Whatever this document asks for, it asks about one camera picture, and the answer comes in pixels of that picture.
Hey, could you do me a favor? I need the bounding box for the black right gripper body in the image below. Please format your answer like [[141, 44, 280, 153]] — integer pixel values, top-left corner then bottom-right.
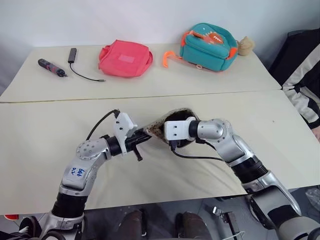
[[159, 121, 194, 148]]

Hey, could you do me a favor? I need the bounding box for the grey USB hub with cable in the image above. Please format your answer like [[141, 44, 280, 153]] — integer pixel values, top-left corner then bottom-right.
[[67, 47, 106, 84]]

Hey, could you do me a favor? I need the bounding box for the black red electric screwdriver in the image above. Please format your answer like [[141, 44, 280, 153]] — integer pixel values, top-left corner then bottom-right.
[[37, 58, 69, 79]]

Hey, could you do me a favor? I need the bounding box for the pink fabric bag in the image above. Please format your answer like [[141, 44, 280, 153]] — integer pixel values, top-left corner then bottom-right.
[[97, 39, 154, 79]]

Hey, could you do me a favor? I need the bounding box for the clear plastic bag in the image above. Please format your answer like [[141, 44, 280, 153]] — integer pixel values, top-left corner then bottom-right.
[[304, 187, 320, 209]]

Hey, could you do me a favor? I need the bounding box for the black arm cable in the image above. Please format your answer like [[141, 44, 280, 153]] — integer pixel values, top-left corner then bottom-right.
[[170, 139, 227, 161], [85, 108, 121, 141]]

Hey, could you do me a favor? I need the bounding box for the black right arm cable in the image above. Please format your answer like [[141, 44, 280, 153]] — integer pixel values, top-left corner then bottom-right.
[[170, 139, 227, 161]]

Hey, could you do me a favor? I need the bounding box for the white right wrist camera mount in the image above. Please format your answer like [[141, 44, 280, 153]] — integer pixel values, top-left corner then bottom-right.
[[163, 119, 195, 142]]

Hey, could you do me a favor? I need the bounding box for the beige plush keychain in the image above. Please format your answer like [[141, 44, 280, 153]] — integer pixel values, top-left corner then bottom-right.
[[236, 35, 256, 57]]

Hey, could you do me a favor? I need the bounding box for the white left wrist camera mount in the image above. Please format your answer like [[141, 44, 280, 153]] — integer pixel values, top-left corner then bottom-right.
[[112, 112, 139, 154]]

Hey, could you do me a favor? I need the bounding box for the black metal bracket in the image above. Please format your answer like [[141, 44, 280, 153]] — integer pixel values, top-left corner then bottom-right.
[[211, 205, 242, 240]]

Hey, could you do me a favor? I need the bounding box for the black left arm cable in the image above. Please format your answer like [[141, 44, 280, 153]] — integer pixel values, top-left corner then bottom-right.
[[85, 108, 121, 141]]

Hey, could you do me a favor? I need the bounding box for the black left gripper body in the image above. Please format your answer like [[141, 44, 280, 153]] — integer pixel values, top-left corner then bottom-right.
[[124, 132, 149, 152]]

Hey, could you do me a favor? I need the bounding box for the grey plaid pouch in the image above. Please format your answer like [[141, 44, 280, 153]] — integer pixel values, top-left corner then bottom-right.
[[144, 107, 201, 149]]

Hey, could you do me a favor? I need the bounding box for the person in black white jacket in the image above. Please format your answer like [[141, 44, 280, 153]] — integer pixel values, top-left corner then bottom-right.
[[269, 28, 320, 144]]

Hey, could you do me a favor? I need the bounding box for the teal dinosaur backpack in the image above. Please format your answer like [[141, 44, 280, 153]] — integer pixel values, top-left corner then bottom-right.
[[163, 22, 239, 74]]

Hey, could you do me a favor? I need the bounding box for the thin white cable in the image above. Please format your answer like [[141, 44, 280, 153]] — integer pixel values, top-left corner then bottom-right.
[[227, 230, 248, 240]]

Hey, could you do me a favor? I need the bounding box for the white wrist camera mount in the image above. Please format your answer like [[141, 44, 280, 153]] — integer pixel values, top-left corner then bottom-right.
[[163, 119, 195, 142], [112, 112, 139, 154]]

